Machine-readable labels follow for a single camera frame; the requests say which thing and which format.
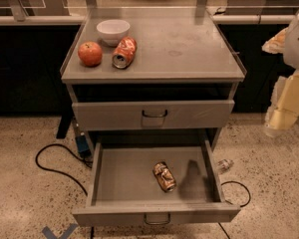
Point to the closed top drawer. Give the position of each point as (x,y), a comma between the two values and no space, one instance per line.
(152,115)

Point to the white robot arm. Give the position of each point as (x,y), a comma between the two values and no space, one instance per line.
(285,42)

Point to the grey metal drawer cabinet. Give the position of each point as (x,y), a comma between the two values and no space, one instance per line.
(181,56)

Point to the open middle drawer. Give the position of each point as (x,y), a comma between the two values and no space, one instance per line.
(124,191)

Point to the red apple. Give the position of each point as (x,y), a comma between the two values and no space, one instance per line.
(90,53)

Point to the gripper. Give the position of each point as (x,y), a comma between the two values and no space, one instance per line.
(298,45)

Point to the white bowl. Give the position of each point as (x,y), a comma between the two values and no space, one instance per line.
(112,31)

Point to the red orange soda can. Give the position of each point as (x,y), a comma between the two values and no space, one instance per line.
(124,53)

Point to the blue power adapter box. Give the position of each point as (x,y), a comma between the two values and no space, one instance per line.
(82,146)

